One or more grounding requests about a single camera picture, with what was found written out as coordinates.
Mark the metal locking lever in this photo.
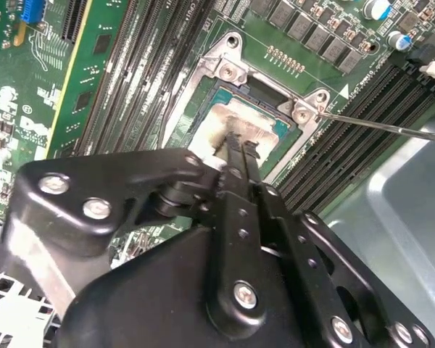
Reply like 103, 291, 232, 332
317, 110, 435, 143

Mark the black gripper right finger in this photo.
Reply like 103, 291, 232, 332
241, 139, 435, 348

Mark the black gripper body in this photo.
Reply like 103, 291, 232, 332
56, 226, 333, 348

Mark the silver CPU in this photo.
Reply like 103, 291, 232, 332
186, 88, 298, 175

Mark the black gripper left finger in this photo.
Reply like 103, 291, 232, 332
0, 132, 290, 336

